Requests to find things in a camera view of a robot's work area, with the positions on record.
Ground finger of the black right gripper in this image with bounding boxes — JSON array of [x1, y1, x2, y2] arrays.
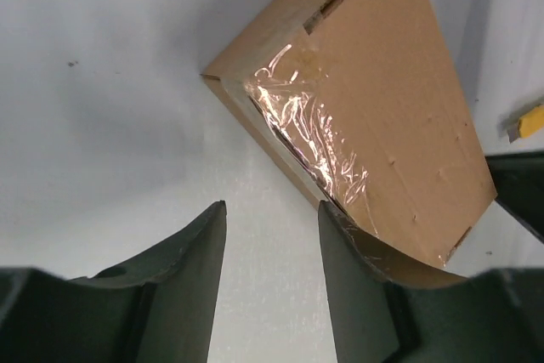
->
[[485, 152, 544, 242]]

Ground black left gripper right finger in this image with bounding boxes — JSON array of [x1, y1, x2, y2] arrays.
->
[[318, 201, 543, 362]]

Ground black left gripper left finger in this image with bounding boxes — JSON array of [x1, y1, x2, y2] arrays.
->
[[1, 201, 227, 362]]

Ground yellow utility knife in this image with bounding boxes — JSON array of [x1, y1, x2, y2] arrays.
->
[[507, 105, 544, 143]]

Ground brown cardboard express box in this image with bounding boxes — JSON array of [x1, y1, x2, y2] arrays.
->
[[202, 0, 496, 288]]

